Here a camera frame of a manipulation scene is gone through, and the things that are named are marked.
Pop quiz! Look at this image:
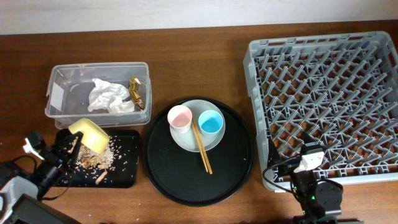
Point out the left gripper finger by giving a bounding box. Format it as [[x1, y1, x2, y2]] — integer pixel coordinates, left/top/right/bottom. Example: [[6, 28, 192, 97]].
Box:
[[70, 131, 83, 167], [54, 132, 78, 154]]

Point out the yellow bowl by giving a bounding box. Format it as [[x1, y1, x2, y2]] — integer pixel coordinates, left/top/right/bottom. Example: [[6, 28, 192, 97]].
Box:
[[68, 118, 109, 154]]

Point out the food scraps and rice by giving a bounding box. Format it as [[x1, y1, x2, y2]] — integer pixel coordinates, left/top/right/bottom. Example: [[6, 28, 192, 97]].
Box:
[[73, 145, 108, 171]]

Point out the white tissue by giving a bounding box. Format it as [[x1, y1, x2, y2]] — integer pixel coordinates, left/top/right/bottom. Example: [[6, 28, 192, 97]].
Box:
[[88, 78, 135, 113]]

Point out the gold foil wrapper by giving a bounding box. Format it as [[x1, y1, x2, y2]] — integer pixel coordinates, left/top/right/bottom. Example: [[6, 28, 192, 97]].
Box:
[[128, 76, 145, 110]]

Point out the wooden chopstick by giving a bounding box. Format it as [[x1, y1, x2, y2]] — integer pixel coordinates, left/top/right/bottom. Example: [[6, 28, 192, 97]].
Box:
[[192, 119, 209, 173], [192, 119, 213, 175]]

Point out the blue cup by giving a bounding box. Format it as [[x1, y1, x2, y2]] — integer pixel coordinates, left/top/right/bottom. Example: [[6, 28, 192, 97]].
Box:
[[198, 110, 224, 137]]

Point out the pink cup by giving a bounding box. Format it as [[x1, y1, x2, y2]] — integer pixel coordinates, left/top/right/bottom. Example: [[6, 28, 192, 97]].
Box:
[[167, 105, 193, 133]]

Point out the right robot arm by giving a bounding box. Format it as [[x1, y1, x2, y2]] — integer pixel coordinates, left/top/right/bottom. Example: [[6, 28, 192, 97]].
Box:
[[262, 141, 343, 224]]

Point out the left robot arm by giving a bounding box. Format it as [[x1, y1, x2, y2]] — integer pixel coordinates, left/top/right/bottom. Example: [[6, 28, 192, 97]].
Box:
[[1, 131, 83, 224]]

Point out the clear plastic waste bin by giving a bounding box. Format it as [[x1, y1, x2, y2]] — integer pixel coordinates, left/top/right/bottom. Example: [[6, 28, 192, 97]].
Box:
[[45, 62, 152, 129]]

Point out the grey dishwasher rack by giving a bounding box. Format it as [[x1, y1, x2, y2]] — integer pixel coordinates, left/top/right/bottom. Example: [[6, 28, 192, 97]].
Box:
[[243, 31, 397, 192]]

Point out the black rectangular tray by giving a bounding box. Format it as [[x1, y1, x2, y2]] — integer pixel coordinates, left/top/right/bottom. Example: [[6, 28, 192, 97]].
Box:
[[57, 129, 140, 189]]

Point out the grey plate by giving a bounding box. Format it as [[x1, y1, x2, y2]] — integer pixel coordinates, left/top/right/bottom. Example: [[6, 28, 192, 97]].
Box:
[[170, 100, 226, 152]]

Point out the round black serving tray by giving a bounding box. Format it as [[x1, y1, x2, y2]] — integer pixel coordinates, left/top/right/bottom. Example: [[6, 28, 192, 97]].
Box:
[[142, 99, 255, 207]]

